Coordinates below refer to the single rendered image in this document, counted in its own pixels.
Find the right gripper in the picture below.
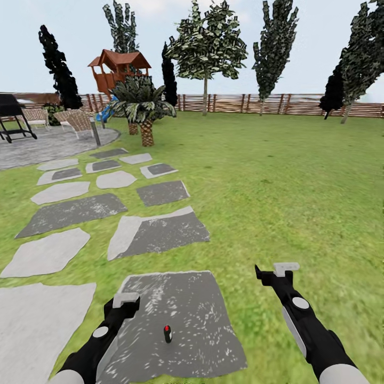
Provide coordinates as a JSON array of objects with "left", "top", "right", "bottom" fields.
[{"left": 255, "top": 265, "right": 293, "bottom": 293}]

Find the pesticide atomizer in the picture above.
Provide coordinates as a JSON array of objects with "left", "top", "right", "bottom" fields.
[{"left": 164, "top": 325, "right": 172, "bottom": 343}]

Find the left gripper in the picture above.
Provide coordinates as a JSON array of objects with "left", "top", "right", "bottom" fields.
[{"left": 104, "top": 298, "right": 140, "bottom": 322}]

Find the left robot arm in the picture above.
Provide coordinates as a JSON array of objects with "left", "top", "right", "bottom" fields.
[{"left": 46, "top": 292, "right": 140, "bottom": 384}]

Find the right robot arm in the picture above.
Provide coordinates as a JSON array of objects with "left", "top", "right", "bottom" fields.
[{"left": 255, "top": 262, "right": 370, "bottom": 384}]

